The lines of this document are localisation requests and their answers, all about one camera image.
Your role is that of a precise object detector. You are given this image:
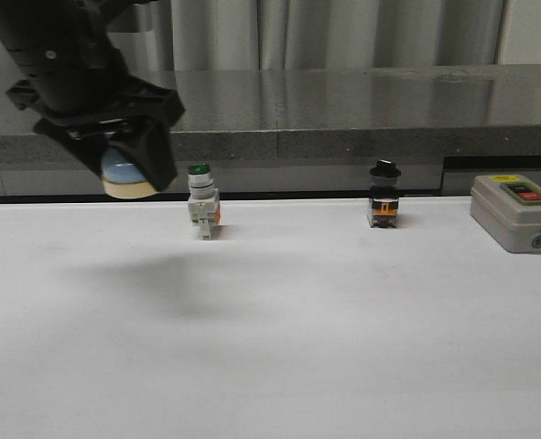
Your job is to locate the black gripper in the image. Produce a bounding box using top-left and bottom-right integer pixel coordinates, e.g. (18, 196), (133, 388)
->
(7, 45), (185, 191)

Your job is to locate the blue and cream desk bell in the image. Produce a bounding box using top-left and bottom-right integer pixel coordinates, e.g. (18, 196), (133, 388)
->
(101, 148), (157, 199)

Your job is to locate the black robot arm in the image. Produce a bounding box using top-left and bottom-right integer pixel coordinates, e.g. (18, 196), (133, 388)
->
(0, 1), (184, 198)

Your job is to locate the grey curtain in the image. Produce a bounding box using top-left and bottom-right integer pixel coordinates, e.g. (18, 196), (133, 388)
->
(0, 0), (541, 74)

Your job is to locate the grey stone counter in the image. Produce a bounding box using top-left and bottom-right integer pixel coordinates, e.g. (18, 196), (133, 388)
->
(0, 64), (541, 205)

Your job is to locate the green pushbutton switch white body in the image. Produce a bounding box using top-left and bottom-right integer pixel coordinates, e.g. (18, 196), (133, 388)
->
(188, 163), (221, 240)

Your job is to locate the black rotary selector switch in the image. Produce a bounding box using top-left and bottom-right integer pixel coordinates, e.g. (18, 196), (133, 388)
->
(367, 159), (401, 228)

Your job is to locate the grey push button switch box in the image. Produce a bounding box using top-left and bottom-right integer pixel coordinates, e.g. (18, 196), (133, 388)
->
(471, 175), (541, 253)

